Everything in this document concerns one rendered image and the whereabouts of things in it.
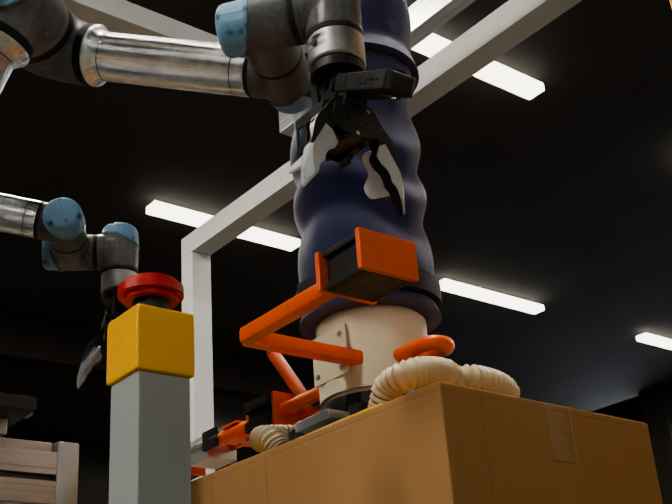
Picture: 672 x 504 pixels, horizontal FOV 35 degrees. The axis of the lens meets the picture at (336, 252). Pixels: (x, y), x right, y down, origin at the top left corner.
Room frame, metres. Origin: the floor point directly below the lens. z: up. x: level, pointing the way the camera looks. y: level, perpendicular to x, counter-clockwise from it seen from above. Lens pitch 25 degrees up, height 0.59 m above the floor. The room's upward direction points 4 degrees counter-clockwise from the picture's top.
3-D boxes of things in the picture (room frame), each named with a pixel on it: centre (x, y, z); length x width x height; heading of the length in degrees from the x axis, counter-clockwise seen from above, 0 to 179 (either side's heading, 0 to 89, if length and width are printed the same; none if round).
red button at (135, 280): (1.03, 0.20, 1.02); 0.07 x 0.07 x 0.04
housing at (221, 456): (1.87, 0.25, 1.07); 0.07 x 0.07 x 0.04; 39
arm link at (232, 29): (1.17, 0.08, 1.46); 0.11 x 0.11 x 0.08; 79
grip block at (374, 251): (1.12, -0.03, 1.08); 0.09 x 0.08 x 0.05; 129
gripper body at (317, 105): (1.14, -0.01, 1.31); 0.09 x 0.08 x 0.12; 39
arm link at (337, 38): (1.13, -0.02, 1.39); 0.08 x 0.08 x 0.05
